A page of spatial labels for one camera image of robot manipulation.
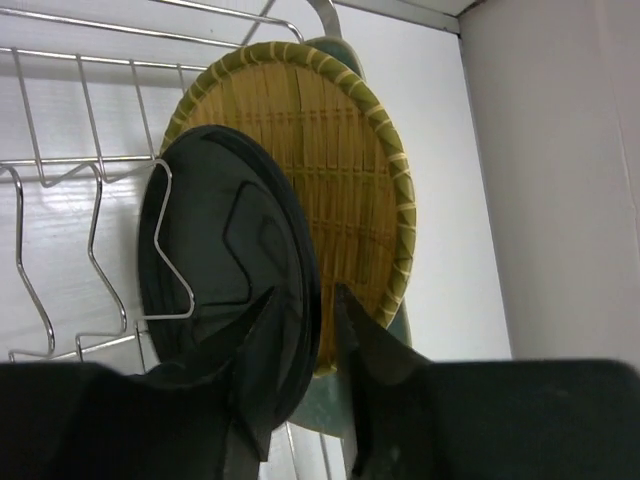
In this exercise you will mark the light green rectangular plate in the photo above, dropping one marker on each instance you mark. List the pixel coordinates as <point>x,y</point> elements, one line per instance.
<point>352,176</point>

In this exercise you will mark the metal wire dish rack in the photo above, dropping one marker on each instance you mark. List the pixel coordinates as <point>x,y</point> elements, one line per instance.
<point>86,89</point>

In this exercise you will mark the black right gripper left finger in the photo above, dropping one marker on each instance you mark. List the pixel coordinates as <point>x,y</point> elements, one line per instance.
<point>238,368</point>

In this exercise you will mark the glossy black round plate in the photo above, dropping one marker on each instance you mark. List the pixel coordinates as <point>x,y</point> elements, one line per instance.
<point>219,225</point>

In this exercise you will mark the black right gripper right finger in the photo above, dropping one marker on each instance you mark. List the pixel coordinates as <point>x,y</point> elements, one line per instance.
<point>382,391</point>

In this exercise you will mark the round bamboo woven plate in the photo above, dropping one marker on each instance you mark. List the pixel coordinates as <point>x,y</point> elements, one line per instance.
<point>248,89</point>

